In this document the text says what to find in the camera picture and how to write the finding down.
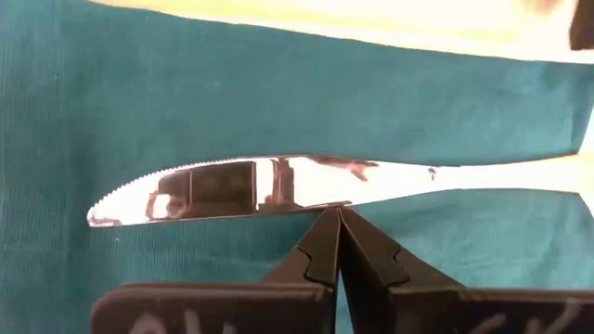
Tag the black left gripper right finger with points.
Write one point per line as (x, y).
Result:
(417, 306)

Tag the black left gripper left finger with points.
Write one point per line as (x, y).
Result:
(278, 306)

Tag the green cloth napkin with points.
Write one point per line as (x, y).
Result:
(232, 93)

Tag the beige plastic tray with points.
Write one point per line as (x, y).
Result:
(371, 23)

